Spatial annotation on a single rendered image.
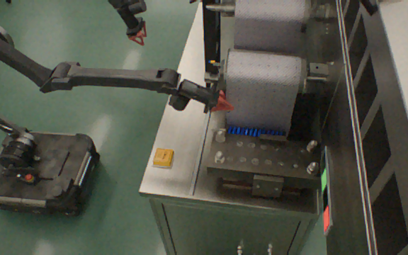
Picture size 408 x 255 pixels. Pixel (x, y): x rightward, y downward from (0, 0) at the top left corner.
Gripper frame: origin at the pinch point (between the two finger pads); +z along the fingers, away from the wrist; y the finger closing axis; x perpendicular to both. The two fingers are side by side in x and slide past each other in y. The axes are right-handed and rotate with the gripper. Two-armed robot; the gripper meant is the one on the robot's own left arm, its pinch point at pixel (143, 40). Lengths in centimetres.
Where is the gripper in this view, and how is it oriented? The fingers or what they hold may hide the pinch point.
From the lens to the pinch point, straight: 178.4
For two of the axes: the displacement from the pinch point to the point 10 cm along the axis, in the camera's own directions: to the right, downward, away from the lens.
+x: -9.3, 1.3, 3.6
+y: 1.0, -8.2, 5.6
